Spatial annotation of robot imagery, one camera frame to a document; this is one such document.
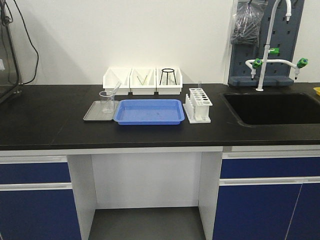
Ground clear glass test tube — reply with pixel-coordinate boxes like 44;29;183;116
107;81;122;110

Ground white test tube rack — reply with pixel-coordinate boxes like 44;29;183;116
183;88;213;124

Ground grey pegboard drying rack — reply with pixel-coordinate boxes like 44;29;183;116
227;0;305;87

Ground blue plastic tray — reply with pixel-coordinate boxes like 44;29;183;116
113;99;185;125

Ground right white storage bin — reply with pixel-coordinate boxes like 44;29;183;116
156;67;183;95

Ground white storage bin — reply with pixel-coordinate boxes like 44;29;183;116
102;67;132;96
156;67;183;95
129;68;157;95

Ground middle white storage bin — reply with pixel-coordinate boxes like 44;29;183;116
129;68;157;95

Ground green yellow droppers in bin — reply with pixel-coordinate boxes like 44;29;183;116
136;75;148;86

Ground black metal tripod stand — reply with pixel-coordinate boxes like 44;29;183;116
159;68;177;86

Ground clear glass beaker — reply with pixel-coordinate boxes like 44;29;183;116
99;90;115;114

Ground left white storage bin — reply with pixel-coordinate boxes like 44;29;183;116
102;67;132;96

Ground grey metal tray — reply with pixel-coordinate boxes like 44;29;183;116
83;100;114;122

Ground black lab sink basin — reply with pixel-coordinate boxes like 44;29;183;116
223;93;320;125

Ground white lab faucet green knobs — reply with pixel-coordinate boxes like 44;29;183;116
245;0;308;92

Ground right blue cabinet drawers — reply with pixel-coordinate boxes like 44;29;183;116
213;156;320;240

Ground blue cabinet drawers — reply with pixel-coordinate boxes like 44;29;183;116
213;156;320;240
0;156;82;240

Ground plastic bag of black pegs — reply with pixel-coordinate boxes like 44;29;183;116
230;0;268;45

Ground left blue cabinet drawers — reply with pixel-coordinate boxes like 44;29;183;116
0;156;82;240

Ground glass fume cabinet left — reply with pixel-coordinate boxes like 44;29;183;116
0;0;21;103

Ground yellow tray at right edge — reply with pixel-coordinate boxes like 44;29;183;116
313;87;320;96

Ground black hanging cable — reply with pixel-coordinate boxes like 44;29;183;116
0;0;40;86

